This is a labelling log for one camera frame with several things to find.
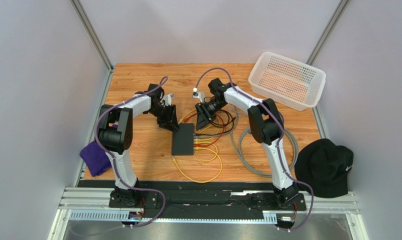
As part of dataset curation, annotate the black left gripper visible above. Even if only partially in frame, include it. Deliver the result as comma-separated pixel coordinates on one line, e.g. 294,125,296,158
147,104,180,132

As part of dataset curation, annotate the black network switch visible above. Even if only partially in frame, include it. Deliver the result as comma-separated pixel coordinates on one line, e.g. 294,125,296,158
171,123,194,156

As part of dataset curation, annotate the grey ethernet cable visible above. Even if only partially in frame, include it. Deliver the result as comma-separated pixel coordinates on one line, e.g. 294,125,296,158
193,106,300,178

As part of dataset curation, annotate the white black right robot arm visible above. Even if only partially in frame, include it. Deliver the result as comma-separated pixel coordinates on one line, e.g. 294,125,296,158
192,78,299,204

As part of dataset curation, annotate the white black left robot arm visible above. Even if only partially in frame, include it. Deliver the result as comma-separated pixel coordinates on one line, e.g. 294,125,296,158
95,83,180,194

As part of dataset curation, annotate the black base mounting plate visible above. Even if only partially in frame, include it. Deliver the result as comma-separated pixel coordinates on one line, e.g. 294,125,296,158
79,180,308,220

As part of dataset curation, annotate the purple cloth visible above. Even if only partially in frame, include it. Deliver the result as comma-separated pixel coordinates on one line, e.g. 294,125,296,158
79,138,112,177

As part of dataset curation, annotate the white perforated plastic basket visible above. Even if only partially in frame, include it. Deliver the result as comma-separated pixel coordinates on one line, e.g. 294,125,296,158
248,51,326,111

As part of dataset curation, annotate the black bucket hat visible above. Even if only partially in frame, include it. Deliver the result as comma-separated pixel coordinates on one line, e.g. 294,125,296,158
294,138,354,199

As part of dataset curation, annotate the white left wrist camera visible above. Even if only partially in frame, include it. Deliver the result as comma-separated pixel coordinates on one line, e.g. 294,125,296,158
161,93,175,106

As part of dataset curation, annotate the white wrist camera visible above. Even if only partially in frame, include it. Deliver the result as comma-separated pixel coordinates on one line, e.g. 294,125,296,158
192,87,206,103
161,93,175,106

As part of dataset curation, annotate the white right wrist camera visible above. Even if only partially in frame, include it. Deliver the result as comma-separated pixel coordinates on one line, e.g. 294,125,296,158
192,87,206,103

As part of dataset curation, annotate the black ethernet cable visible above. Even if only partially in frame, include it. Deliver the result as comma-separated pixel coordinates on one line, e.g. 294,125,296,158
193,109,236,137

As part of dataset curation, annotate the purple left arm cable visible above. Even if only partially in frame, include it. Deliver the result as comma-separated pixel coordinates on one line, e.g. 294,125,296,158
69,75,169,231

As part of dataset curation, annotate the aluminium frame rail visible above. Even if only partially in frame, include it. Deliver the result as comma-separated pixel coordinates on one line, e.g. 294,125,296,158
48,187,368,240

